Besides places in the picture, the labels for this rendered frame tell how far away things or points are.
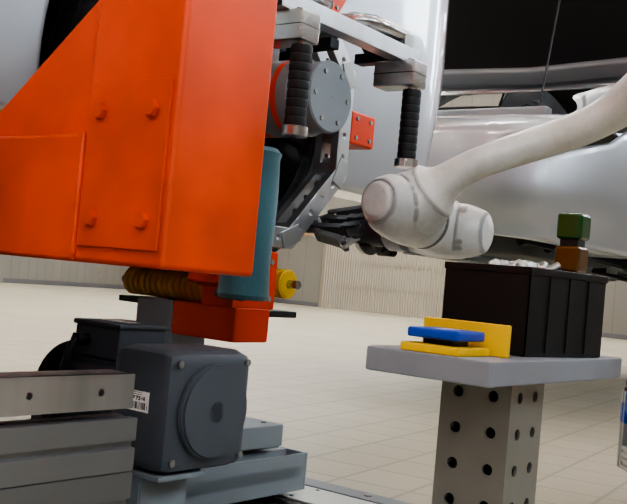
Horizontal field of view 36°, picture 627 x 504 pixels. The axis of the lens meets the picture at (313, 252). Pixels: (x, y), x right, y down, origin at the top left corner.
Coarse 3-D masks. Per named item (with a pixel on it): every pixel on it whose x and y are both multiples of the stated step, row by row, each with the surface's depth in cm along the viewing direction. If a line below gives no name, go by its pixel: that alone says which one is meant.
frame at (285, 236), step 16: (320, 32) 193; (352, 64) 200; (352, 80) 200; (352, 96) 201; (320, 144) 201; (336, 144) 198; (320, 160) 200; (336, 160) 198; (320, 176) 199; (336, 176) 198; (304, 192) 197; (320, 192) 194; (288, 208) 193; (304, 208) 190; (320, 208) 194; (288, 224) 188; (304, 224) 190; (288, 240) 186
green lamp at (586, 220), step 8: (560, 216) 146; (568, 216) 146; (576, 216) 145; (584, 216) 145; (560, 224) 146; (568, 224) 146; (576, 224) 145; (584, 224) 145; (560, 232) 146; (568, 232) 145; (576, 232) 145; (584, 232) 145; (584, 240) 146
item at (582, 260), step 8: (560, 248) 146; (568, 248) 145; (576, 248) 145; (584, 248) 146; (560, 256) 146; (568, 256) 145; (576, 256) 144; (584, 256) 146; (560, 264) 146; (568, 264) 145; (576, 264) 144; (584, 264) 146; (576, 272) 145; (584, 272) 146
